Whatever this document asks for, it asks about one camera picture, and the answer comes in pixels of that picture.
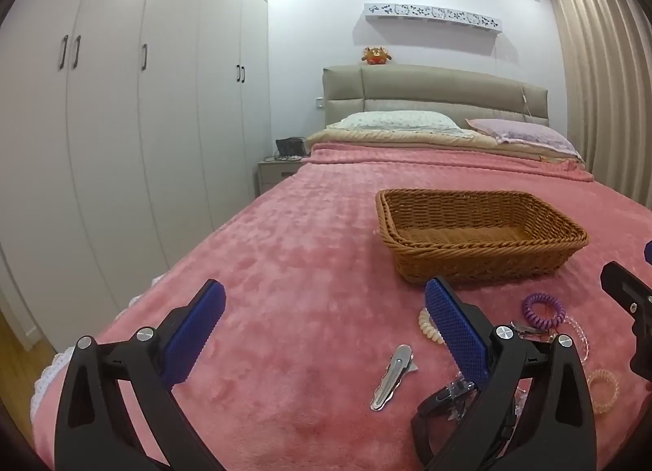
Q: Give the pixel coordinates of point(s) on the white wardrobe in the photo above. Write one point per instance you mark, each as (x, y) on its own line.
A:
(127, 119)

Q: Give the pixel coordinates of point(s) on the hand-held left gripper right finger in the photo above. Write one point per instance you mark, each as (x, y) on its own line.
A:
(458, 333)

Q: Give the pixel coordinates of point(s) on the beige padded headboard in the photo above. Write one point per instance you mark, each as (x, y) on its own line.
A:
(433, 89)

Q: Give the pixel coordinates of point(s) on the black wrist watch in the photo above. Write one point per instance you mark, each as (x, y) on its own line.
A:
(425, 407)

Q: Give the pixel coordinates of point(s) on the brown wicker basket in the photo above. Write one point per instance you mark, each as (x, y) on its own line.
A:
(458, 252)

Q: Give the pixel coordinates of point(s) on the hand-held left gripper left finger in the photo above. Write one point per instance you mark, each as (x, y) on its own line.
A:
(196, 333)

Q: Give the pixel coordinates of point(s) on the orange plush toy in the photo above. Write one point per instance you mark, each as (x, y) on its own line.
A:
(377, 56)

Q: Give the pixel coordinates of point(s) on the pink fleece blanket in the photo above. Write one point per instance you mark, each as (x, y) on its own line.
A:
(305, 272)

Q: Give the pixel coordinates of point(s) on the silver metal hair clip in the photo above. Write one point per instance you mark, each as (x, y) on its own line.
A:
(389, 379)

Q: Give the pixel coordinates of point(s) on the white floral pillow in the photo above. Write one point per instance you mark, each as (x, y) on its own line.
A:
(397, 120)

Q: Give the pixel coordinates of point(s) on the lavender pillow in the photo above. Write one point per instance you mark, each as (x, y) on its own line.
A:
(524, 135)

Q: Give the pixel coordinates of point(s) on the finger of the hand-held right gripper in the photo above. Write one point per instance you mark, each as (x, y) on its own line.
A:
(648, 252)
(629, 292)

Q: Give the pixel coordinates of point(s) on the white decorated wall shelf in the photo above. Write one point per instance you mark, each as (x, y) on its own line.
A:
(433, 15)

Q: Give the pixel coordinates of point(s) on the grey nightstand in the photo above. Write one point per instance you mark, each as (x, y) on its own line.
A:
(272, 175)

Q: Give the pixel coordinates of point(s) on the beige curtain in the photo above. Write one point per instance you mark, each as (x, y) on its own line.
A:
(601, 68)

